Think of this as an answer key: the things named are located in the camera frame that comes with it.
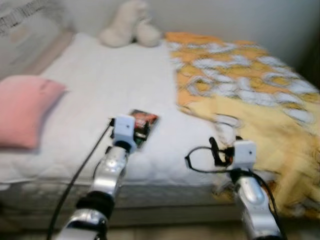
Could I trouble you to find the yellow orange cartoon blanket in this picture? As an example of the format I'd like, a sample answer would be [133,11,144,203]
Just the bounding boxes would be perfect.
[164,31,320,222]

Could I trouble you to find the pink cushion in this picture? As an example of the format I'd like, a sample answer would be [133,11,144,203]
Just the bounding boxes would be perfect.
[0,75,68,150]

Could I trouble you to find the white quilted mattress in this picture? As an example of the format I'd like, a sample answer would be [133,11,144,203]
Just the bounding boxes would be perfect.
[0,31,281,207]

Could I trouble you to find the cream plush toy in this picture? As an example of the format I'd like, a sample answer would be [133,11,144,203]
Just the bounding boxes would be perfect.
[98,0,162,49]

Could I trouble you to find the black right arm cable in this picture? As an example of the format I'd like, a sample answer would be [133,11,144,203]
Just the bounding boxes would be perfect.
[185,146,287,240]

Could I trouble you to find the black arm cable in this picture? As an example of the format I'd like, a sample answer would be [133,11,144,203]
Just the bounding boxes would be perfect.
[185,146,287,240]
[46,118,116,240]

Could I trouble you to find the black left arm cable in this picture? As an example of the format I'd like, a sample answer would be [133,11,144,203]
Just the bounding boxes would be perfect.
[46,118,116,240]

